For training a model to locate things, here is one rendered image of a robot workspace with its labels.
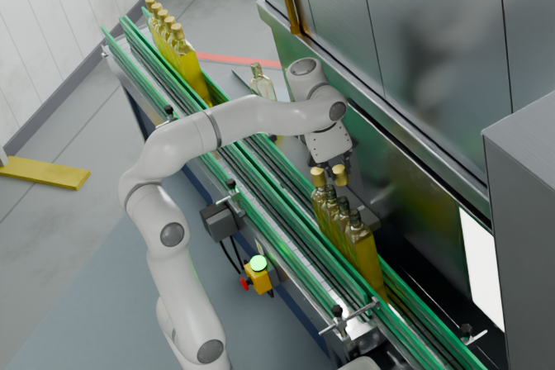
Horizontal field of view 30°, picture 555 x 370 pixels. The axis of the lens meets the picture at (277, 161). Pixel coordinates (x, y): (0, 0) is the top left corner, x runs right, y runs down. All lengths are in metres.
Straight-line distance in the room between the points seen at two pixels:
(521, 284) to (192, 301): 1.30
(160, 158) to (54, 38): 3.46
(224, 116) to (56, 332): 1.30
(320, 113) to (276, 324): 1.00
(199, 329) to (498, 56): 1.02
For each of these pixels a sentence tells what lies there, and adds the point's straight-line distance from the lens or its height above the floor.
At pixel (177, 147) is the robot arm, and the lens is 2.22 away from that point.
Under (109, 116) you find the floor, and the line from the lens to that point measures 5.46.
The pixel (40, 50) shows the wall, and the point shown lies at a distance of 5.56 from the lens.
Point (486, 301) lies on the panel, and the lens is 2.43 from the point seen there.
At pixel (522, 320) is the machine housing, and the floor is 2.02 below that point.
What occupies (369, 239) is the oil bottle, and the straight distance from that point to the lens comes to 2.59.
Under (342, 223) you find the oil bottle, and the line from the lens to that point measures 2.60.
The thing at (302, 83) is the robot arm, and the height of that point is 1.71.
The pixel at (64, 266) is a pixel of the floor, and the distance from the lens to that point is 4.71.
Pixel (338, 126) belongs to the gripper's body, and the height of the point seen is 1.54.
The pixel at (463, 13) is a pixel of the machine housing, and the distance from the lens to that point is 1.92.
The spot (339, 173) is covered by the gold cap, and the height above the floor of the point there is 1.40.
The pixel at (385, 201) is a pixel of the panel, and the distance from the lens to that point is 2.68.
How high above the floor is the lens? 3.05
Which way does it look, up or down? 39 degrees down
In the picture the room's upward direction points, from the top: 16 degrees counter-clockwise
